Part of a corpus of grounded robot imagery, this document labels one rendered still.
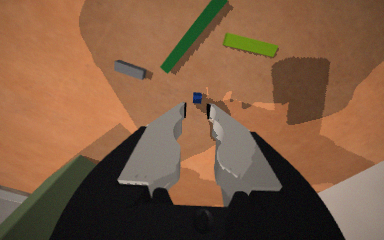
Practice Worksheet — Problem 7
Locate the dark green rod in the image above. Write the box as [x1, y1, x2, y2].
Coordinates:
[160, 0, 228, 74]

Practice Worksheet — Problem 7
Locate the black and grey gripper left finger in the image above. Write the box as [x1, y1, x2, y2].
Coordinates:
[49, 102, 186, 240]

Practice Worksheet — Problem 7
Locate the small blue cube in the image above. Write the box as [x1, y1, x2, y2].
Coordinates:
[193, 92, 202, 104]

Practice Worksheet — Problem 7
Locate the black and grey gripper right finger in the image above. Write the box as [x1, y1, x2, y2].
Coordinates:
[206, 103, 345, 240]

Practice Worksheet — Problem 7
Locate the lime green rod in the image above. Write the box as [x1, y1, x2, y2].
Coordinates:
[223, 33, 278, 57]

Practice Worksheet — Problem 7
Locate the grey rectangular bar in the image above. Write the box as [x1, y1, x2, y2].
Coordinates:
[114, 60, 146, 80]

